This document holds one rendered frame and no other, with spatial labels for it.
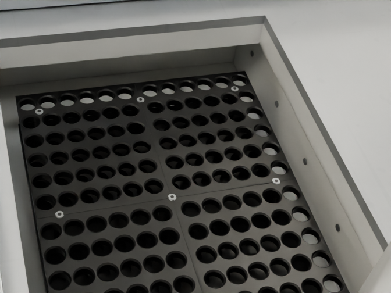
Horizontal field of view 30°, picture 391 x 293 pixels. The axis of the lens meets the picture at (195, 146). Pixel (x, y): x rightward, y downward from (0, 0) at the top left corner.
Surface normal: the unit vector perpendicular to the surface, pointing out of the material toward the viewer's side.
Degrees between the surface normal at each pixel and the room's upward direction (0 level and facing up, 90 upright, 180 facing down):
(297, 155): 90
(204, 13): 0
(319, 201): 90
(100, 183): 0
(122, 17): 0
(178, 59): 90
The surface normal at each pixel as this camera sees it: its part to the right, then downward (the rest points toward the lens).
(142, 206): 0.11, -0.67
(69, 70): 0.27, 0.73
